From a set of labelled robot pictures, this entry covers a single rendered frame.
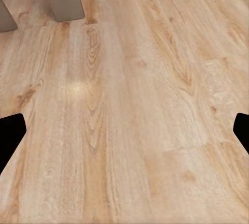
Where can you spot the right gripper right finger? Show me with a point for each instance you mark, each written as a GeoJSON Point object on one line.
{"type": "Point", "coordinates": [241, 129]}

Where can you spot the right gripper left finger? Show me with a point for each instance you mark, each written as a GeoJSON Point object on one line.
{"type": "Point", "coordinates": [12, 131]}

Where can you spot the coffee table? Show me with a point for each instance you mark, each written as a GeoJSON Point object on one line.
{"type": "Point", "coordinates": [64, 10]}

